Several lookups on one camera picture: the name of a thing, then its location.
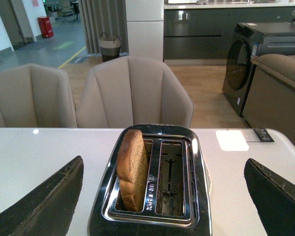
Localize beige chair on right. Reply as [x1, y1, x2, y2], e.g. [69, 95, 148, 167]
[76, 56, 194, 128]

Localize dark front-load washing machine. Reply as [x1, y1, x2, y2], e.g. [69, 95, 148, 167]
[222, 22, 295, 116]

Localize beige chair on left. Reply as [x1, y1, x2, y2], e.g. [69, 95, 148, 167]
[0, 64, 77, 128]

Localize woven basket with handles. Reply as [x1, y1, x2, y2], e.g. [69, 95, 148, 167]
[99, 32, 121, 62]

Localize black label on table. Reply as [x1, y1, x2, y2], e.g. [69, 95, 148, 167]
[253, 128, 274, 142]

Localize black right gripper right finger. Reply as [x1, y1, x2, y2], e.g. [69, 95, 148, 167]
[244, 158, 295, 236]

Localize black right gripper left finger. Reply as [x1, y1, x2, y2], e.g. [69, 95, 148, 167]
[0, 156, 84, 236]

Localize white pillar cabinet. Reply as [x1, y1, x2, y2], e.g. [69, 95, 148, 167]
[125, 0, 164, 61]

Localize grey pleated curtain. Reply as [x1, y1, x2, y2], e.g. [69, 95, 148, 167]
[78, 0, 128, 54]

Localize brown bread slice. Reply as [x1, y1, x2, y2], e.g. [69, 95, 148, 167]
[117, 129, 148, 212]

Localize beige chair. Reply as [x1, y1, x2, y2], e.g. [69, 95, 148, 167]
[76, 56, 194, 128]
[0, 64, 77, 128]

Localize white chrome two-slot toaster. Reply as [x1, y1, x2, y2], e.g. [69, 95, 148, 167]
[88, 124, 212, 236]

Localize grey kitchen counter cabinets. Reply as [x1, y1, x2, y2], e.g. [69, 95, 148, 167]
[163, 0, 295, 61]

